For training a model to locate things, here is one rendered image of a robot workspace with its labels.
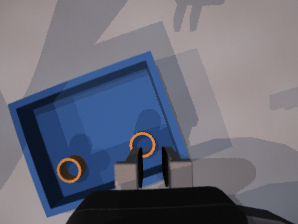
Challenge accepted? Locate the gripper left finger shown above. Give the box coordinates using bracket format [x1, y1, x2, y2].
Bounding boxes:
[114, 147, 143, 190]

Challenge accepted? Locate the bronze bushing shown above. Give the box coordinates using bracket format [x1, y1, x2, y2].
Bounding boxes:
[130, 131, 155, 158]
[57, 155, 86, 183]

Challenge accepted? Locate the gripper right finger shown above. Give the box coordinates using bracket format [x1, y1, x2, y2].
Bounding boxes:
[162, 146, 193, 188]

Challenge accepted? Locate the blue open crate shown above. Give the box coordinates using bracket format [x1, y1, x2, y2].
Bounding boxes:
[8, 51, 189, 218]

